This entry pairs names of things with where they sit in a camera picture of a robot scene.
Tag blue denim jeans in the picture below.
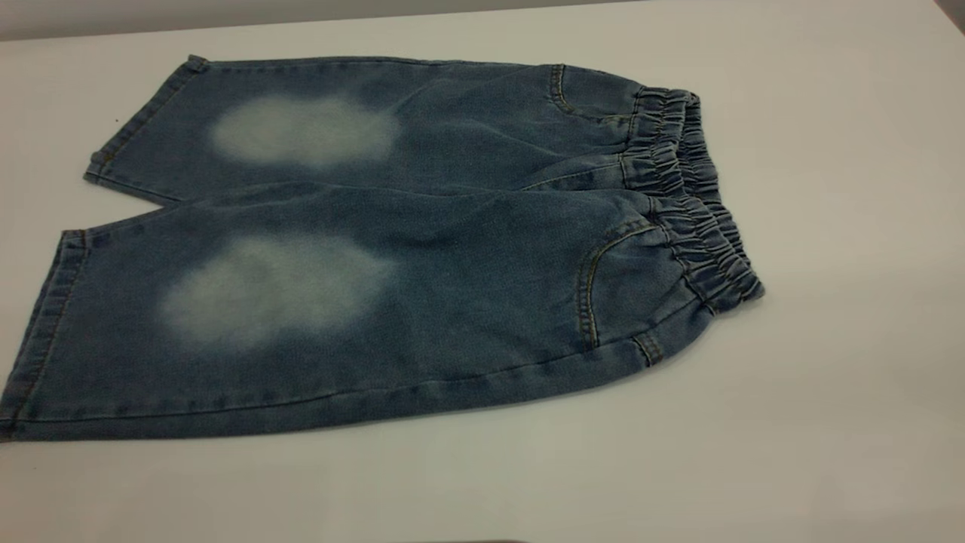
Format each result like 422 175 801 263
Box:
0 54 767 443

